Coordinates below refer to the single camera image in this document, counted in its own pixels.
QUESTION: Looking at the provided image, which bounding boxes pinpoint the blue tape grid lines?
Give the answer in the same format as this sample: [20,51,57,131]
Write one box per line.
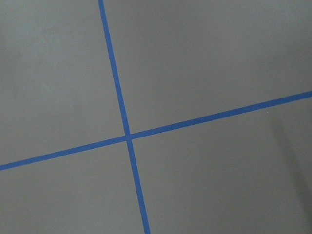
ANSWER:
[0,0,312,234]

